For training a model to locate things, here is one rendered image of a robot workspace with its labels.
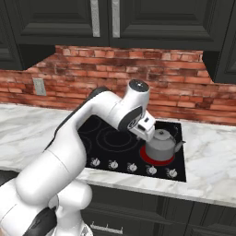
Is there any dark plain drawer front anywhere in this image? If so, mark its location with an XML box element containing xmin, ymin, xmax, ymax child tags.
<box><xmin>88</xmin><ymin>183</ymin><xmax>168</xmax><ymax>219</ymax></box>

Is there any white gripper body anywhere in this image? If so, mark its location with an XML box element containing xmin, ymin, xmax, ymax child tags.
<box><xmin>128</xmin><ymin>121</ymin><xmax>156</xmax><ymax>143</ymax></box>

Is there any grey metal kettle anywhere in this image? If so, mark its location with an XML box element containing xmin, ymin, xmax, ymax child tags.
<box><xmin>144</xmin><ymin>128</ymin><xmax>187</xmax><ymax>162</ymax></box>

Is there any silver drawer handle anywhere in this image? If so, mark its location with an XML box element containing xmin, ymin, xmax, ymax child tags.
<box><xmin>89</xmin><ymin>222</ymin><xmax>124</xmax><ymax>235</ymax></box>

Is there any black glass hob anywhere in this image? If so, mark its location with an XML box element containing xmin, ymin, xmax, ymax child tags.
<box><xmin>76</xmin><ymin>114</ymin><xmax>188</xmax><ymax>183</ymax></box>

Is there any white hob knob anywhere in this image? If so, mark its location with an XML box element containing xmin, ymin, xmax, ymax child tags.
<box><xmin>165</xmin><ymin>167</ymin><xmax>179</xmax><ymax>180</ymax></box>
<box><xmin>107</xmin><ymin>159</ymin><xmax>120</xmax><ymax>171</ymax></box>
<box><xmin>145</xmin><ymin>164</ymin><xmax>158</xmax><ymax>176</ymax></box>
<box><xmin>89</xmin><ymin>157</ymin><xmax>101</xmax><ymax>168</ymax></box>
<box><xmin>126</xmin><ymin>162</ymin><xmax>138</xmax><ymax>173</ymax></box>

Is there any dark base cupboard door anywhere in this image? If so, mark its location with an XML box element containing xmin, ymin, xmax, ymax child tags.
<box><xmin>185</xmin><ymin>201</ymin><xmax>236</xmax><ymax>236</ymax></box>
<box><xmin>161</xmin><ymin>196</ymin><xmax>195</xmax><ymax>236</ymax></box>

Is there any dark drawer front with handle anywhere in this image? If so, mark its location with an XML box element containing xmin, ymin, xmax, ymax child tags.
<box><xmin>80</xmin><ymin>206</ymin><xmax>165</xmax><ymax>236</ymax></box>

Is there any grey wall socket plate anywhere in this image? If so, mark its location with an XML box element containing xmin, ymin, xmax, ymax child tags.
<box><xmin>32</xmin><ymin>77</ymin><xmax>47</xmax><ymax>97</ymax></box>

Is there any dark wall cupboard door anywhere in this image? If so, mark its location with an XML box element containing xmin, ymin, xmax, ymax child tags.
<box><xmin>12</xmin><ymin>0</ymin><xmax>111</xmax><ymax>47</ymax></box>
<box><xmin>108</xmin><ymin>0</ymin><xmax>229</xmax><ymax>53</ymax></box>

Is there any dark narrow wall cupboard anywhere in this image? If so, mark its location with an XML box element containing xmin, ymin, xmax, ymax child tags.
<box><xmin>0</xmin><ymin>0</ymin><xmax>25</xmax><ymax>72</ymax></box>
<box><xmin>211</xmin><ymin>0</ymin><xmax>236</xmax><ymax>85</ymax></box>

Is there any silver cupboard door handle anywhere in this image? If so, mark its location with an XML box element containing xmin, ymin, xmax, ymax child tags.
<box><xmin>111</xmin><ymin>0</ymin><xmax>121</xmax><ymax>39</ymax></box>
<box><xmin>90</xmin><ymin>0</ymin><xmax>101</xmax><ymax>39</ymax></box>

